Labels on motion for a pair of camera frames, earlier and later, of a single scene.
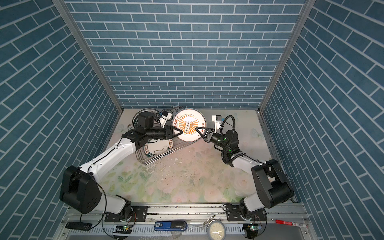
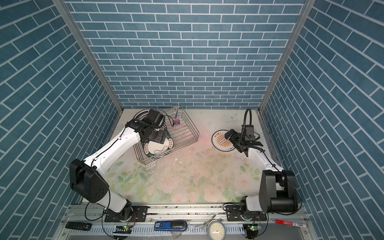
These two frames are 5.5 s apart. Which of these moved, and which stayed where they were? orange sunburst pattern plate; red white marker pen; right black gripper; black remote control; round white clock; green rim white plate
Moved: right black gripper; orange sunburst pattern plate
Stayed: green rim white plate; red white marker pen; round white clock; black remote control
